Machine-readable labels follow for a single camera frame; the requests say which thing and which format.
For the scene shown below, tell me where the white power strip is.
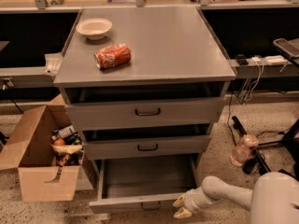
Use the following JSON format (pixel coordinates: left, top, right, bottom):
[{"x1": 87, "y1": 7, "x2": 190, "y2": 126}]
[{"x1": 251, "y1": 55, "x2": 287, "y2": 65}]

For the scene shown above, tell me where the grey bottom drawer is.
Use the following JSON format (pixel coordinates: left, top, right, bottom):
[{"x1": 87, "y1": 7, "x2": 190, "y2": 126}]
[{"x1": 90, "y1": 154, "x2": 198, "y2": 214}]

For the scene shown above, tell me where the grey drawer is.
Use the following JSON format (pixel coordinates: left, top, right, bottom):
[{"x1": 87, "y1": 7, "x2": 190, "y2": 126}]
[
  {"x1": 65, "y1": 97, "x2": 225, "y2": 131},
  {"x1": 83, "y1": 135, "x2": 210, "y2": 160},
  {"x1": 90, "y1": 154, "x2": 198, "y2": 214}
]

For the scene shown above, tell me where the orange fruit in box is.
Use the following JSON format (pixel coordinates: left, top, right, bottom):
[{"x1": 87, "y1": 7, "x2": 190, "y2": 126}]
[{"x1": 53, "y1": 138, "x2": 65, "y2": 146}]

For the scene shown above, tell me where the black stand base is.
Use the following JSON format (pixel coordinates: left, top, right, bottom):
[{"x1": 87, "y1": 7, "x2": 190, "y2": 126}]
[{"x1": 232, "y1": 116, "x2": 299, "y2": 179}]

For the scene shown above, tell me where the grey metal bracket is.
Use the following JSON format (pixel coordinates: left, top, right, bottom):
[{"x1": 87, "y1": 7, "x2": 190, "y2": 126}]
[{"x1": 43, "y1": 52, "x2": 63, "y2": 77}]

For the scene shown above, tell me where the yellow snack bag in box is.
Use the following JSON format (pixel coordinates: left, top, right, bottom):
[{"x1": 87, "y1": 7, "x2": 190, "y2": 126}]
[{"x1": 52, "y1": 145, "x2": 82, "y2": 167}]

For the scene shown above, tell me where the brown cardboard box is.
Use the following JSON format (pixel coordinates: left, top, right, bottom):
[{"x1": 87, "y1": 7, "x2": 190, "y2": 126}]
[{"x1": 0, "y1": 96, "x2": 96, "y2": 202}]

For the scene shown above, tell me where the black power adapter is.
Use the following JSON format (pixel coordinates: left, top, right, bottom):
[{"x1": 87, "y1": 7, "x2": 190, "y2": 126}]
[{"x1": 235, "y1": 54, "x2": 249, "y2": 65}]

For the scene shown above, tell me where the grey drawer cabinet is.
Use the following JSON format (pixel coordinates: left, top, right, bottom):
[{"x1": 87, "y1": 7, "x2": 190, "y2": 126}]
[{"x1": 53, "y1": 5, "x2": 237, "y2": 179}]

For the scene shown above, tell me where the grey top drawer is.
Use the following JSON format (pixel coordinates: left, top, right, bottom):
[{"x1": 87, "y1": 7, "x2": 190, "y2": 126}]
[{"x1": 65, "y1": 97, "x2": 225, "y2": 131}]

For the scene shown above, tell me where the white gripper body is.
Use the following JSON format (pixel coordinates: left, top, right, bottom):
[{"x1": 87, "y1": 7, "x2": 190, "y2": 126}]
[{"x1": 183, "y1": 188, "x2": 217, "y2": 213}]

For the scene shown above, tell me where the crushed orange soda can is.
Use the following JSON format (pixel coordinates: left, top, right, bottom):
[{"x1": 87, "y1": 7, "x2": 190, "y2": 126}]
[{"x1": 94, "y1": 43, "x2": 131, "y2": 70}]

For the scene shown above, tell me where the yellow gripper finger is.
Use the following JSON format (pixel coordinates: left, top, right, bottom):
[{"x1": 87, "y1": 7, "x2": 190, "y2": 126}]
[
  {"x1": 173, "y1": 207, "x2": 192, "y2": 219},
  {"x1": 173, "y1": 194, "x2": 185, "y2": 208}
]

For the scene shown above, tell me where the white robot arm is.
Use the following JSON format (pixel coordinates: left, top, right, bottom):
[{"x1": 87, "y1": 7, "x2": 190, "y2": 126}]
[{"x1": 173, "y1": 172, "x2": 299, "y2": 224}]

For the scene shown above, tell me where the white bottle in box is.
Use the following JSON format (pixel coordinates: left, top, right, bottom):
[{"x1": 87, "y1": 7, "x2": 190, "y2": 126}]
[{"x1": 51, "y1": 125, "x2": 76, "y2": 140}]

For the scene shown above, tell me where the grey middle drawer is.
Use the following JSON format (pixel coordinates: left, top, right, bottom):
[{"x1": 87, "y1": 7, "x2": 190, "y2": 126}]
[{"x1": 83, "y1": 135, "x2": 210, "y2": 160}]

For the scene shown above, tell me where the white paper bowl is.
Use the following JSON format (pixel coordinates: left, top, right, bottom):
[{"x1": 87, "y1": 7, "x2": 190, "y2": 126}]
[{"x1": 76, "y1": 18, "x2": 112, "y2": 40}]

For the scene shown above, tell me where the clear plastic bottle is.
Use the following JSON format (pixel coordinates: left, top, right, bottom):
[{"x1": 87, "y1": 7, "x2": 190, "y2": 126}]
[{"x1": 230, "y1": 134, "x2": 258, "y2": 167}]

